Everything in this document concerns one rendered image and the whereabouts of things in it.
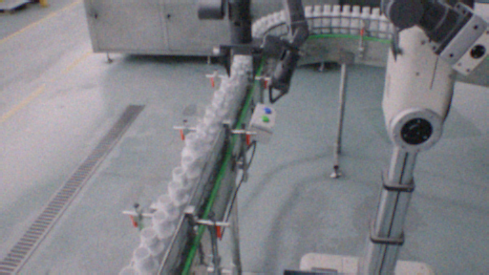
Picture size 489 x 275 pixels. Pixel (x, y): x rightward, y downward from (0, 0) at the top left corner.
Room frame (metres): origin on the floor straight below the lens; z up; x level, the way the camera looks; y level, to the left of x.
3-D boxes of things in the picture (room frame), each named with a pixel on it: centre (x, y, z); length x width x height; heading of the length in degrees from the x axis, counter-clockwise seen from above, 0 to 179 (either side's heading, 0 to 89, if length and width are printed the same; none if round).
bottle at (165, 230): (0.73, 0.21, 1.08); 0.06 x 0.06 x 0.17
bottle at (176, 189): (0.85, 0.19, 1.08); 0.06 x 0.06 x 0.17
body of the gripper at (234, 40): (0.99, 0.01, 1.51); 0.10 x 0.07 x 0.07; 79
